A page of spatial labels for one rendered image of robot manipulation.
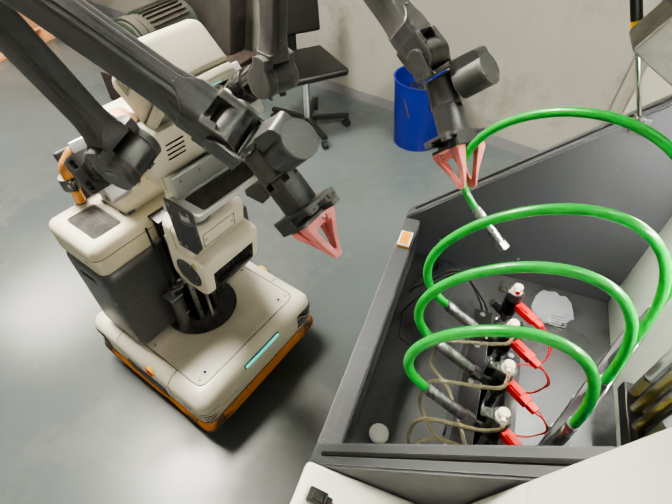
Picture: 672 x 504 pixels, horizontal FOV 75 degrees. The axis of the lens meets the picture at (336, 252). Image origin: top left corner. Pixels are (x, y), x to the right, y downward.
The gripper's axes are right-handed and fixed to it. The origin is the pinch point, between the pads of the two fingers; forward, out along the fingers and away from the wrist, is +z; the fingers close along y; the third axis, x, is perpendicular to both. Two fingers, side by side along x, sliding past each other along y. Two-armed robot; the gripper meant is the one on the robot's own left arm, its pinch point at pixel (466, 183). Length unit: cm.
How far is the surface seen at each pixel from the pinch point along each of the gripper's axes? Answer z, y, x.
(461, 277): 13.7, -22.4, -15.4
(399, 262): 12.3, 0.9, 26.7
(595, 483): 32, -30, -32
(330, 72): -106, 96, 171
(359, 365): 29.0, -21.4, 18.1
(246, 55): -166, 86, 265
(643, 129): 1.0, 1.6, -29.1
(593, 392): 29.5, -17.0, -25.7
